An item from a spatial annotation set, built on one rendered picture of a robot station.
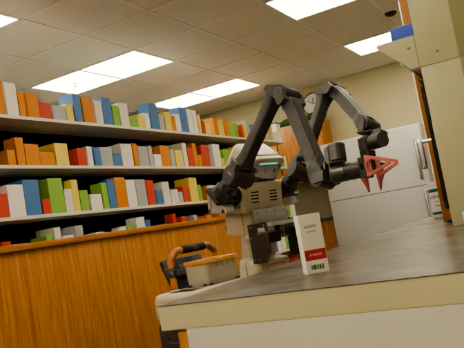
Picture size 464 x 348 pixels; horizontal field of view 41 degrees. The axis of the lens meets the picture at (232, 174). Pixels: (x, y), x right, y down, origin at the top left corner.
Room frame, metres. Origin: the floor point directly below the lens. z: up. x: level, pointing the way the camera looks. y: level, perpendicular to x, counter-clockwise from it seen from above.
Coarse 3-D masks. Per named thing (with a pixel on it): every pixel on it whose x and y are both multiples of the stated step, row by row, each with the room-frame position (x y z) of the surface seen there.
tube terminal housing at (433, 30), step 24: (408, 0) 1.80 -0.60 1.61; (432, 0) 1.77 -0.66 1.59; (456, 0) 1.76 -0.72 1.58; (432, 24) 1.77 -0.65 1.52; (456, 24) 1.75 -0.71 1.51; (432, 48) 1.78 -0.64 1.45; (456, 48) 1.75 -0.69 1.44; (432, 72) 1.78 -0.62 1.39; (456, 72) 1.75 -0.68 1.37; (432, 96) 1.79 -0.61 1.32; (456, 96) 1.76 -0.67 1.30; (432, 120) 1.80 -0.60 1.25; (456, 120) 1.77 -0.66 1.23; (456, 144) 1.77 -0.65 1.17; (456, 168) 1.78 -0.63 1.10; (456, 192) 1.79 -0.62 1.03; (456, 216) 1.79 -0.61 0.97
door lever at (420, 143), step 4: (420, 140) 1.86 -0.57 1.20; (424, 140) 1.86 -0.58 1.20; (428, 140) 1.85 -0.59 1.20; (416, 144) 1.87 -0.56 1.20; (420, 144) 1.86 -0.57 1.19; (420, 148) 1.86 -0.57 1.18; (420, 152) 1.86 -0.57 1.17; (424, 152) 1.86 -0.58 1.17; (420, 156) 1.87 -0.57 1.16; (424, 156) 1.86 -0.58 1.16; (420, 160) 1.87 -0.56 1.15; (424, 160) 1.86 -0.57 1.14; (424, 164) 1.86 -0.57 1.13; (424, 168) 1.87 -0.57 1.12
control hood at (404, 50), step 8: (400, 40) 1.82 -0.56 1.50; (408, 40) 1.81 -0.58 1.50; (384, 48) 1.84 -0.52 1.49; (392, 48) 1.83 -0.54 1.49; (400, 48) 1.82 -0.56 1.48; (408, 48) 1.81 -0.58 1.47; (416, 48) 1.80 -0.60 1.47; (392, 56) 1.83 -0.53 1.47; (400, 56) 1.82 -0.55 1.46; (408, 56) 1.81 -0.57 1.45; (416, 56) 1.80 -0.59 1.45; (408, 64) 1.81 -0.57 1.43; (416, 64) 1.80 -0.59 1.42; (416, 72) 1.90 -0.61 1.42
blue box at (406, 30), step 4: (408, 24) 2.00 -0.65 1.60; (396, 28) 2.01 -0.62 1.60; (400, 28) 2.01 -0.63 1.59; (404, 28) 2.00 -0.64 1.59; (408, 28) 2.00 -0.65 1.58; (412, 28) 1.99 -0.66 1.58; (392, 32) 2.02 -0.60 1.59; (396, 32) 2.01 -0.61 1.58; (400, 32) 2.01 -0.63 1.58; (404, 32) 2.00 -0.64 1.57; (408, 32) 2.00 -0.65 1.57; (412, 32) 1.99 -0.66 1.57; (392, 36) 2.02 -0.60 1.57; (396, 36) 2.02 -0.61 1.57; (400, 36) 2.01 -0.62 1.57; (404, 36) 2.00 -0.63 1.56; (408, 36) 2.00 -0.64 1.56; (392, 40) 2.02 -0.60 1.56
